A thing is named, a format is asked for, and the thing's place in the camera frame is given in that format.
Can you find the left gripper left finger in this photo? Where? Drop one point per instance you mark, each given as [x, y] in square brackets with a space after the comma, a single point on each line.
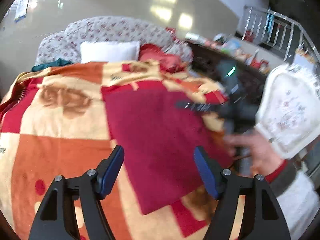
[56, 218]

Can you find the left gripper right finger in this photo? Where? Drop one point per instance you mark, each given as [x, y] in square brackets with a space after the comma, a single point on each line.
[262, 217]

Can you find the maroon fleece garment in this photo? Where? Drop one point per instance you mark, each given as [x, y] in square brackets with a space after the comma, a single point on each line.
[158, 140]

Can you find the person right hand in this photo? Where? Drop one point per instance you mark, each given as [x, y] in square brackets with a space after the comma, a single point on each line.
[264, 159]

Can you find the dark carved wooden headboard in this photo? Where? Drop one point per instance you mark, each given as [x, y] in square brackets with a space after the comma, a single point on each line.
[205, 60]

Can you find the metal stair railing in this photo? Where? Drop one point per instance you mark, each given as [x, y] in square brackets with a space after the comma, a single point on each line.
[277, 33]

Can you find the red embroidered pillow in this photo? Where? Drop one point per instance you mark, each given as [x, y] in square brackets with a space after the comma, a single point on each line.
[170, 63]

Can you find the red orange patterned blanket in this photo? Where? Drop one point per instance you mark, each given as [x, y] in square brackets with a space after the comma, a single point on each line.
[54, 122]

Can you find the white pillow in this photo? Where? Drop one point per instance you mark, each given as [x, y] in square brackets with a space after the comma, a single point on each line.
[109, 51]

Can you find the teal cloth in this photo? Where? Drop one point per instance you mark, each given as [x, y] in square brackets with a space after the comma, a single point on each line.
[57, 63]

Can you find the floral quilt bundle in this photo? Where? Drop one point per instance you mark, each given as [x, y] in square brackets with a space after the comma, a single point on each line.
[66, 44]

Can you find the wall calendar poster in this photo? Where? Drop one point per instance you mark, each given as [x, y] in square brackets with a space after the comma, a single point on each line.
[21, 10]

